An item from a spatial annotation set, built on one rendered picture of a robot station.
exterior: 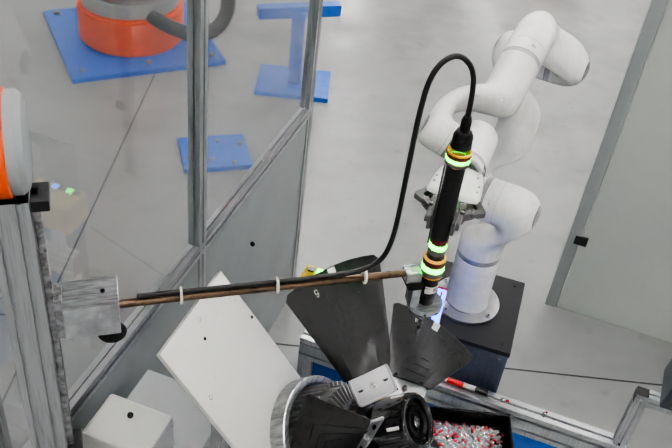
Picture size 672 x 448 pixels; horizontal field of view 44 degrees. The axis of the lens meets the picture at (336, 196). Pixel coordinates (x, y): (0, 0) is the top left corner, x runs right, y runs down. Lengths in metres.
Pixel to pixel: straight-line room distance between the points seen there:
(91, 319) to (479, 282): 1.18
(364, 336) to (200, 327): 0.33
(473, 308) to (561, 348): 1.44
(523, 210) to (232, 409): 0.88
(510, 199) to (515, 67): 0.45
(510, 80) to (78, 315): 0.97
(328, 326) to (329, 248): 2.27
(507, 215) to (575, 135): 3.12
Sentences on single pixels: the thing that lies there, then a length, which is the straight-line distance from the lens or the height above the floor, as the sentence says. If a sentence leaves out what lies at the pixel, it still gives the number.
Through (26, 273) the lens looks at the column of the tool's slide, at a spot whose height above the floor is 1.66.
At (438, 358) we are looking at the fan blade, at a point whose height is 1.17.
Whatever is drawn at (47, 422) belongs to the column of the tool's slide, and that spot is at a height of 1.30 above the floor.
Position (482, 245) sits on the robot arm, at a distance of 2.21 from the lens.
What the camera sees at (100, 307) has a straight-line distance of 1.43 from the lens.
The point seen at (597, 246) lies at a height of 0.39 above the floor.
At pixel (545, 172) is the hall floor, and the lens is 4.81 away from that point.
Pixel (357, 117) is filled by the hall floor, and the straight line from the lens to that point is 4.95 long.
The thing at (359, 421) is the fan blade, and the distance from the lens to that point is 1.62.
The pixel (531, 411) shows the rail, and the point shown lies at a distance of 2.33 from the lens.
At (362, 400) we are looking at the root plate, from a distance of 1.75.
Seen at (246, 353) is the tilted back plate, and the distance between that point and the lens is 1.79.
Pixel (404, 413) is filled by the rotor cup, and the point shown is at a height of 1.26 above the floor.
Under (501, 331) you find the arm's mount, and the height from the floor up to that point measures 0.95.
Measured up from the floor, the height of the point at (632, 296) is 0.19.
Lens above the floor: 2.57
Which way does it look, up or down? 37 degrees down
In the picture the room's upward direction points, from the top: 7 degrees clockwise
